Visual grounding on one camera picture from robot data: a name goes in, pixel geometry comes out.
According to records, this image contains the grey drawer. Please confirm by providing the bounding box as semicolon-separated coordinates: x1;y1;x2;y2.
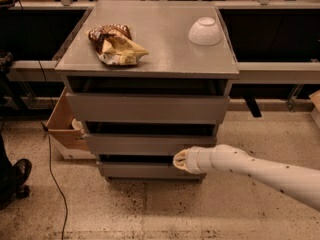
85;134;216;156
66;93;229;124
97;161;206;181

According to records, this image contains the grey drawer cabinet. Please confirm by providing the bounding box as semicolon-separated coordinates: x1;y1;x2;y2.
54;0;240;183

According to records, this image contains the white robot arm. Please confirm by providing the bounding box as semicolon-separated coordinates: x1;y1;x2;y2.
173;144;320;211

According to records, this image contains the crumpled brown chip bag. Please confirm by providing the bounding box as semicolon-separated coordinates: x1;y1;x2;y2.
86;24;149;66

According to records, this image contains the black floor cable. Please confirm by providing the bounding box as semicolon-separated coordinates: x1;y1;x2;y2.
37;60;69;240

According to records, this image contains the upturned white bowl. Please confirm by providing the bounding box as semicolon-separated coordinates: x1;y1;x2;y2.
188;17;221;46

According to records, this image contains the grey bottom drawer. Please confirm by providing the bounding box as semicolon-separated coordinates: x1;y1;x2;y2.
97;161;206;181

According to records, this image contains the grey metal rail frame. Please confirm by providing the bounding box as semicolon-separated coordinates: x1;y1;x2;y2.
8;1;320;84

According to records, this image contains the cardboard box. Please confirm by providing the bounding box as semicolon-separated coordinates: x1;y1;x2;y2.
46;90;95;159

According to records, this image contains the grey top drawer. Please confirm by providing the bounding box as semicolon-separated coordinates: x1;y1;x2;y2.
66;93;229;124

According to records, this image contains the black shoe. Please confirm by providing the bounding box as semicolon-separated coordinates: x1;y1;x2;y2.
0;158;32;210

